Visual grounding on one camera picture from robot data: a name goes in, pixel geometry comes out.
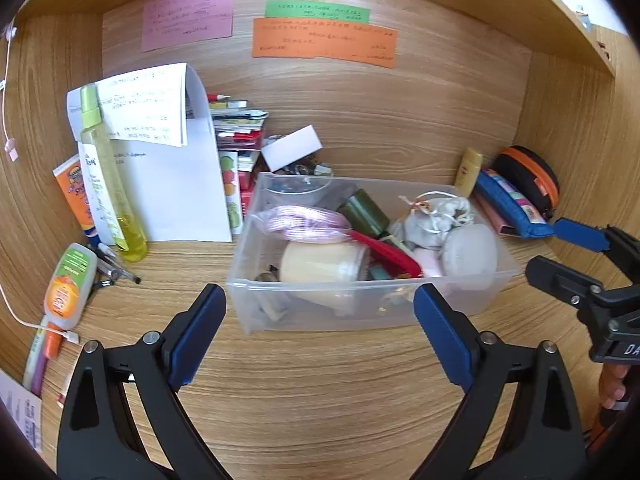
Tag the white drawstring pouch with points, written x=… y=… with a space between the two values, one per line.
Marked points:
x=431 y=217

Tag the person right hand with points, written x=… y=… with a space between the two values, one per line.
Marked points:
x=611 y=384

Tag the orange sticky note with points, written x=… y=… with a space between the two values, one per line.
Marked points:
x=317 y=38

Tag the green sticky note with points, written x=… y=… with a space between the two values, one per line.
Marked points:
x=316 y=9

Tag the green orange lotion bottle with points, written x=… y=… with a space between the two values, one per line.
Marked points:
x=70 y=286

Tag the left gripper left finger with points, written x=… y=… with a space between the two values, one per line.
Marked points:
x=98 y=438

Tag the small white cardboard box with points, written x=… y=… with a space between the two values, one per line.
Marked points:
x=290 y=148

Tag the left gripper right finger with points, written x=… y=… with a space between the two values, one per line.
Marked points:
x=542 y=438

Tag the white folded paper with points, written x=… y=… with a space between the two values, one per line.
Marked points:
x=165 y=150

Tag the cream tape roll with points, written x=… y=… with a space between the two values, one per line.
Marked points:
x=327 y=271

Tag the bowl of trinkets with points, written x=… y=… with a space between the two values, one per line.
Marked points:
x=307 y=166

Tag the blue patchwork pouch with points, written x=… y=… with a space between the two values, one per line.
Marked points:
x=515 y=209

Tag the pink sticky note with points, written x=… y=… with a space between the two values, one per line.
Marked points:
x=170 y=23

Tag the orange sunscreen tube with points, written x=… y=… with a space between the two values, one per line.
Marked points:
x=70 y=180

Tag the black orange zipper case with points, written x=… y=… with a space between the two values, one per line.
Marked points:
x=528 y=173

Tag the pink mesh pouch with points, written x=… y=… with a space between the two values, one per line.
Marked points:
x=303 y=224

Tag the red velvet pouch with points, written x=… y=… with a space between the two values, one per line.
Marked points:
x=396 y=262

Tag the dark green glass bottle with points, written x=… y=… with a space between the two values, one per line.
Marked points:
x=364 y=215

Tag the clear plastic storage bin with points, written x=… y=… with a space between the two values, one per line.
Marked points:
x=380 y=300

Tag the red white marker pen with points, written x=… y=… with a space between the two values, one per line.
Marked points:
x=214 y=97

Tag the yellow spray bottle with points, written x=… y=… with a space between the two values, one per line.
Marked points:
x=125 y=229

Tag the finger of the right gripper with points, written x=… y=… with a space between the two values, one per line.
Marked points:
x=576 y=233
x=560 y=282

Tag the pink round compact case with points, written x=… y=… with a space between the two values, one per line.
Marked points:
x=465 y=262

